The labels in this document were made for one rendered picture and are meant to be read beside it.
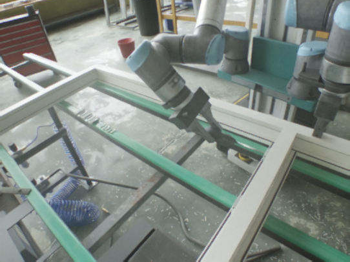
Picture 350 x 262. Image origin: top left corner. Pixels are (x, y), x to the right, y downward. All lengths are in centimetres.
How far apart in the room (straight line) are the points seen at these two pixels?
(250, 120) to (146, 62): 39
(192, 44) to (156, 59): 13
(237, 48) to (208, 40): 80
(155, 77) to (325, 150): 53
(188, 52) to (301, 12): 33
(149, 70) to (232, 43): 92
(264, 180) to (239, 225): 14
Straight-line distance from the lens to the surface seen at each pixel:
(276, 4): 155
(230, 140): 69
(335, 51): 61
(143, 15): 499
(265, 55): 154
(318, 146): 77
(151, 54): 62
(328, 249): 63
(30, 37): 390
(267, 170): 62
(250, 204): 55
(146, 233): 95
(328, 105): 63
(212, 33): 70
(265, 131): 79
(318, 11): 72
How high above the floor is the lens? 140
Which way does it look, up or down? 38 degrees down
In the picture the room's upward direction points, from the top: 7 degrees counter-clockwise
